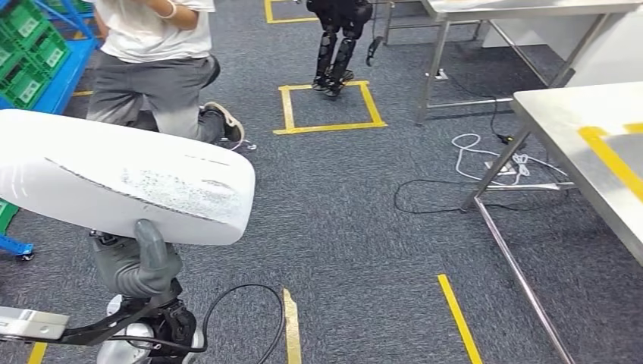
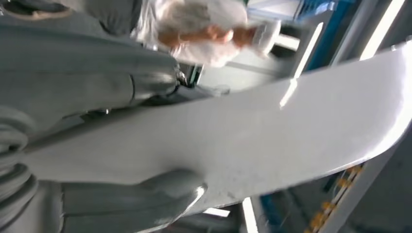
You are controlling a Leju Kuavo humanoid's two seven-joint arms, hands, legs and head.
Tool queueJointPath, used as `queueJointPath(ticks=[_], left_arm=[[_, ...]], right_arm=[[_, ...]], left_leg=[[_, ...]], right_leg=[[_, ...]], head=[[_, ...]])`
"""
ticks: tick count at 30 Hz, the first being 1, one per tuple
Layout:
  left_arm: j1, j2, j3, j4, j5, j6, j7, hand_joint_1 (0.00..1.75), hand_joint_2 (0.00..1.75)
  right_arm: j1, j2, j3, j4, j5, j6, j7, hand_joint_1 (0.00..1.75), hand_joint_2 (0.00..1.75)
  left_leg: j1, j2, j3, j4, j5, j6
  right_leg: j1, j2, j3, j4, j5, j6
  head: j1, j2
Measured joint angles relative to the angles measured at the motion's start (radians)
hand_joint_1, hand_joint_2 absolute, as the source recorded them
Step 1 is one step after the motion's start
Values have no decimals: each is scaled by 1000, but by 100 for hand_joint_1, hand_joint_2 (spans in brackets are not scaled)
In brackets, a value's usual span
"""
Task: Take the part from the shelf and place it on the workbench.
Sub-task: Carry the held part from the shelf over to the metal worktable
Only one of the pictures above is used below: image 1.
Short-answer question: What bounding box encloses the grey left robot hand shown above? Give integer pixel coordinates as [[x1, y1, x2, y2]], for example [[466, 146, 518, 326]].
[[89, 218, 184, 300]]

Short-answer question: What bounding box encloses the white plastic car part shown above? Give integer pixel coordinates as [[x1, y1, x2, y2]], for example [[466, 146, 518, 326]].
[[0, 109, 256, 247]]

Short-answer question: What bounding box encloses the blue metal shelf rack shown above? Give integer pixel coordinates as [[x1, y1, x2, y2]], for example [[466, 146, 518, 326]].
[[0, 0, 102, 262]]

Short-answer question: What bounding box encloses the stainless steel workbench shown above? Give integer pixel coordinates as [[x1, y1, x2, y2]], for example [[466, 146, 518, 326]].
[[460, 81, 643, 364]]

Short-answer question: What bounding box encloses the yellow workbench tape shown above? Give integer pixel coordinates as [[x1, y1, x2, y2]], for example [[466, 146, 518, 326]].
[[577, 121, 643, 203]]

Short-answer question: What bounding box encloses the person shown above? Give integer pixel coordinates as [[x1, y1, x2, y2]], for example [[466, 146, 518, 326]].
[[85, 0, 247, 144]]

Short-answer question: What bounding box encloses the yellow floor tape outline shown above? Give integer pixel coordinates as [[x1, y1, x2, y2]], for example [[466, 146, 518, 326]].
[[282, 273, 483, 364], [272, 80, 387, 136]]

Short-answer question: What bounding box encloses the green plastic crate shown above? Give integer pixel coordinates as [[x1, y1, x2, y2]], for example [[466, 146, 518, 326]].
[[0, 0, 71, 111]]

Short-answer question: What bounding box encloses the black humanoid robot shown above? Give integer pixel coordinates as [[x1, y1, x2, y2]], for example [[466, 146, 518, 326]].
[[306, 0, 375, 98]]

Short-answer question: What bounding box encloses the stainless steel table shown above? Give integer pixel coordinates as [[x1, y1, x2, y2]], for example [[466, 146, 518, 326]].
[[381, 0, 643, 127]]

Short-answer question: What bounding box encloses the white cabinet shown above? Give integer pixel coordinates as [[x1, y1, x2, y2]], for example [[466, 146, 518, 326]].
[[481, 10, 643, 89]]

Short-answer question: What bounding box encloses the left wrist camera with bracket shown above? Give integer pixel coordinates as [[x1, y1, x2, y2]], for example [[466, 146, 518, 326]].
[[0, 296, 198, 360]]

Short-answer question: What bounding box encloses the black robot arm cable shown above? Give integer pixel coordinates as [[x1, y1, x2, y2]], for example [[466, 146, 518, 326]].
[[200, 284, 286, 364]]

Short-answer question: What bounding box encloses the black floor cable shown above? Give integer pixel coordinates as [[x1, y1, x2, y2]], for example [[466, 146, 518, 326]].
[[393, 75, 569, 215]]

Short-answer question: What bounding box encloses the white coiled cable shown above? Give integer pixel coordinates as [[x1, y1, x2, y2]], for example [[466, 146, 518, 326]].
[[450, 133, 569, 188]]

